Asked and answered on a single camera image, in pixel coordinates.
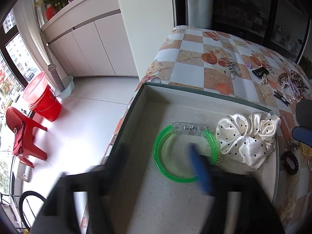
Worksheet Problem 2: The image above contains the black cable loop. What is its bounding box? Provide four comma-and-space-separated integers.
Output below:
18, 190, 47, 229

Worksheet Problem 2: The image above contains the brown beaded bracelet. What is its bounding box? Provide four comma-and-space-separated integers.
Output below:
277, 72, 289, 85

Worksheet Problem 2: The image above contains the dark glass display cabinet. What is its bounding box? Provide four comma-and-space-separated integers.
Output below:
212, 0, 311, 63

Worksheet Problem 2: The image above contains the red plastic chair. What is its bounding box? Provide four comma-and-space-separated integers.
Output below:
6, 107, 48, 168

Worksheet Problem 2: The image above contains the small black hair clip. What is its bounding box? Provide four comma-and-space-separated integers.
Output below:
273, 90, 290, 106

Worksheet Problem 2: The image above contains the black bow hair clip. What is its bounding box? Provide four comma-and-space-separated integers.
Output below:
252, 66, 269, 78

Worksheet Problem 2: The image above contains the green plastic bangle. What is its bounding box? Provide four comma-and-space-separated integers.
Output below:
153, 121, 218, 183

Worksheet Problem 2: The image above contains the white polka dot scrunchie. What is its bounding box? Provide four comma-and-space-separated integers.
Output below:
215, 113, 281, 169

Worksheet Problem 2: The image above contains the grey shallow tray box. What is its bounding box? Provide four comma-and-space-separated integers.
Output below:
105, 82, 278, 233

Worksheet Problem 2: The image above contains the red plastic bucket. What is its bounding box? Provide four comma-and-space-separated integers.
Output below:
22, 71, 62, 122

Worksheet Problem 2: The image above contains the white low cabinet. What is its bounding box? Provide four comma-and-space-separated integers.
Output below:
41, 0, 137, 77

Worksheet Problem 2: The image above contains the yellow flower plant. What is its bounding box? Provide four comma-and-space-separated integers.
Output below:
34, 0, 69, 12

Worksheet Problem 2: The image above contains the black spiral hair tie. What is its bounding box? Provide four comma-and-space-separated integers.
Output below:
280, 151, 300, 176

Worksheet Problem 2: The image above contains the checkered floral tablecloth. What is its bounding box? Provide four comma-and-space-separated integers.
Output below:
99, 25, 312, 227

